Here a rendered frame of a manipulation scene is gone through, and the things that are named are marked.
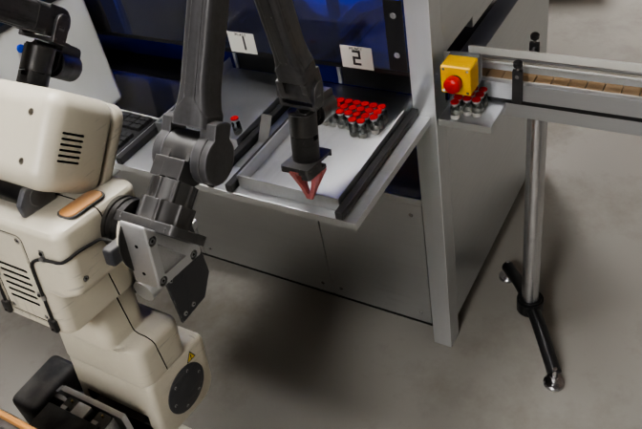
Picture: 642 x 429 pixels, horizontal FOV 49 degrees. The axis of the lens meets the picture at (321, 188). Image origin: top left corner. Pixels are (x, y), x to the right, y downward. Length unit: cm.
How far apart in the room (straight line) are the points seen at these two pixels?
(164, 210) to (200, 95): 18
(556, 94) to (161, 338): 102
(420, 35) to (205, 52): 68
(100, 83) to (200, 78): 115
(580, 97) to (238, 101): 86
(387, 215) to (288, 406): 68
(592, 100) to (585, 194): 119
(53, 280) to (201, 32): 43
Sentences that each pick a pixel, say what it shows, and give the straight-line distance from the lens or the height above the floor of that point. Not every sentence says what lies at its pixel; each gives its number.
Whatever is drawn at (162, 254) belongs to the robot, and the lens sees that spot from 107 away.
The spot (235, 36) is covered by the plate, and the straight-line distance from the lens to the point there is 190.
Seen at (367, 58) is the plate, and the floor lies 102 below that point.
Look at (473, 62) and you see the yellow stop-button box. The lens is 163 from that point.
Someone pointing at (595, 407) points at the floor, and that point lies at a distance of 224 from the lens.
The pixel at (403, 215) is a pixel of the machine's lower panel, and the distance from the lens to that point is 197.
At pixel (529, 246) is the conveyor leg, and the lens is 209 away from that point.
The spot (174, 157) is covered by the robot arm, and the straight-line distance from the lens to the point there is 109.
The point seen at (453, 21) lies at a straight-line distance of 173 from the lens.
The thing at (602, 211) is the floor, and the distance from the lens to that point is 280.
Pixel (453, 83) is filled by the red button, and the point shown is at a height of 101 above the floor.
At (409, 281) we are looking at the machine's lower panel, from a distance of 217.
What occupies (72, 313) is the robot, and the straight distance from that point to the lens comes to 121.
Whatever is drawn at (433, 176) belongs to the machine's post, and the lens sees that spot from 183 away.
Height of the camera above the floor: 185
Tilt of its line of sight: 39 degrees down
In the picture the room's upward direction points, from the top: 12 degrees counter-clockwise
